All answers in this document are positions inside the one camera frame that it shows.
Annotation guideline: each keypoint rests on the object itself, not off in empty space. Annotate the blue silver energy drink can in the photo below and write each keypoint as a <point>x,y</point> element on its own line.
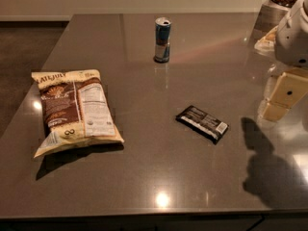
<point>162,44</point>

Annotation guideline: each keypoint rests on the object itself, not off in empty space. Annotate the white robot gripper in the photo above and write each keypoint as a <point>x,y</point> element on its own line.
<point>293,38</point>

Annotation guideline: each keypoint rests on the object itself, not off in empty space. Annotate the white plate with snack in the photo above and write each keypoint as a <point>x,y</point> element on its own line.
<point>267,42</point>

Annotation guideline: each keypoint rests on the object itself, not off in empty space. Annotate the jar of coffee beans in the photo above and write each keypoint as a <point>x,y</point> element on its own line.
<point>271,12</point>

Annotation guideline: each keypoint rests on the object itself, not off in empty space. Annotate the brown and cream chip bag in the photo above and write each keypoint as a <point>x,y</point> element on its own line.
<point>75,110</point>

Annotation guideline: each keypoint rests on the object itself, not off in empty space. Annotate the black rxbar chocolate bar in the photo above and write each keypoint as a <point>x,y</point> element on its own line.
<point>203,123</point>

